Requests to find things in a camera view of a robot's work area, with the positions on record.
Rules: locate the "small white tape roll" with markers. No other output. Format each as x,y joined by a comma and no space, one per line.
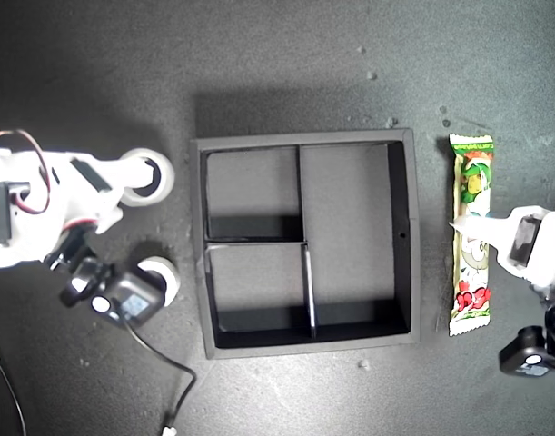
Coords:
172,277

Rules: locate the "black tray with wells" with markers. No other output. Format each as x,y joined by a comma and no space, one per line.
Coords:
349,204

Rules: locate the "green printed snack bar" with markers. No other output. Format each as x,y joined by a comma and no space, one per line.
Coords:
472,300

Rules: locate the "large white tape roll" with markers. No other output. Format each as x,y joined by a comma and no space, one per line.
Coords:
167,179

